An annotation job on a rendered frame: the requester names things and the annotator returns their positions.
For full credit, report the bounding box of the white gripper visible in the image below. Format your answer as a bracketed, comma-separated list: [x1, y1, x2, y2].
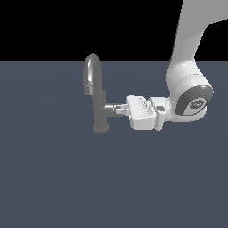
[115, 94, 159, 131]

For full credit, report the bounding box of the grey faucet handle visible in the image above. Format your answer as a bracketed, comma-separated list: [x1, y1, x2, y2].
[102, 103, 123, 118]

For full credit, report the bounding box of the grey faucet spout body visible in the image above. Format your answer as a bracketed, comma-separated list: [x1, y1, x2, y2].
[83, 53, 110, 134]

